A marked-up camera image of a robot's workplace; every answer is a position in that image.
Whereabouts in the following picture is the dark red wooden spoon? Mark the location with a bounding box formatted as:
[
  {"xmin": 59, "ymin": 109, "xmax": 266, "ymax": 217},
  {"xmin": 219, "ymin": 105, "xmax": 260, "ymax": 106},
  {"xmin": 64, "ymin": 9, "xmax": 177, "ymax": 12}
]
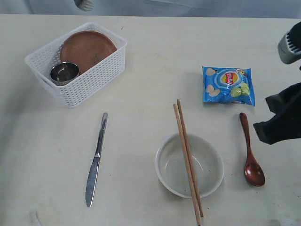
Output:
[{"xmin": 239, "ymin": 113, "xmax": 265, "ymax": 187}]

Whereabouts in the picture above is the blue chips bag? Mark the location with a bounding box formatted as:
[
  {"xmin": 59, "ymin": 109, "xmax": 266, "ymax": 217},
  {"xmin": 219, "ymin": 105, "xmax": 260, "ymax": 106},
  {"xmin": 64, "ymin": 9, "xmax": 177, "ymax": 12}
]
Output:
[{"xmin": 202, "ymin": 66, "xmax": 255, "ymax": 106}]

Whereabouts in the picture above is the white ceramic bowl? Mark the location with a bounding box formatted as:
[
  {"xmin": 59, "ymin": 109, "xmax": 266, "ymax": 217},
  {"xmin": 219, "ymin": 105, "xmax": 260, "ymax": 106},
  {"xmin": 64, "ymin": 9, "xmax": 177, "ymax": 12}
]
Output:
[{"xmin": 155, "ymin": 134, "xmax": 224, "ymax": 199}]

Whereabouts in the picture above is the light wooden chopstick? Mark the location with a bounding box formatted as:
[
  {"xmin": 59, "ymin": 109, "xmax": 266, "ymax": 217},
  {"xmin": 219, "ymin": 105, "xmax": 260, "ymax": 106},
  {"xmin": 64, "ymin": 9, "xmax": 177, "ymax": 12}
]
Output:
[{"xmin": 173, "ymin": 104, "xmax": 201, "ymax": 226}]

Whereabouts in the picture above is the silver table knife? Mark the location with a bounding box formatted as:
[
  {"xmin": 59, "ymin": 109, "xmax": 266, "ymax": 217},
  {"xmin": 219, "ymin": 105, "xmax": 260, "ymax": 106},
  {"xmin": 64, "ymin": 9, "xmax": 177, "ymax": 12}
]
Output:
[{"xmin": 85, "ymin": 113, "xmax": 108, "ymax": 208}]

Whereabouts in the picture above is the brown round plate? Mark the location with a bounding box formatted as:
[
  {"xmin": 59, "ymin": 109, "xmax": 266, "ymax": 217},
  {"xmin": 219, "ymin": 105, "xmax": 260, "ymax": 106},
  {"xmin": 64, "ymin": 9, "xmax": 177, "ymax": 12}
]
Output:
[{"xmin": 60, "ymin": 31, "xmax": 117, "ymax": 74}]

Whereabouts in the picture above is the stainless steel cup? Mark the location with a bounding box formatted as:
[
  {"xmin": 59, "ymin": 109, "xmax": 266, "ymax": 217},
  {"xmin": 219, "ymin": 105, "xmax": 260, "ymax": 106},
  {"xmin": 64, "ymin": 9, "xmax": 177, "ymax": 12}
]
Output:
[{"xmin": 50, "ymin": 62, "xmax": 80, "ymax": 86}]

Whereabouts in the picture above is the white perforated plastic basket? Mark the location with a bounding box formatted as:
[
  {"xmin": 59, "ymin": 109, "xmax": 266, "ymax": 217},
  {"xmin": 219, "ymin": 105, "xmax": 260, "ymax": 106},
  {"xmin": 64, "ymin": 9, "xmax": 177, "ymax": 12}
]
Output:
[{"xmin": 24, "ymin": 22, "xmax": 127, "ymax": 108}]

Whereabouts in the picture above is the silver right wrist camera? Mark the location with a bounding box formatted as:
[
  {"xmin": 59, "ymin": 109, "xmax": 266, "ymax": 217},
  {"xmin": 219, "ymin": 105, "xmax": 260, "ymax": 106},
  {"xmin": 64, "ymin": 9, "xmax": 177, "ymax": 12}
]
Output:
[{"xmin": 277, "ymin": 22, "xmax": 301, "ymax": 65}]

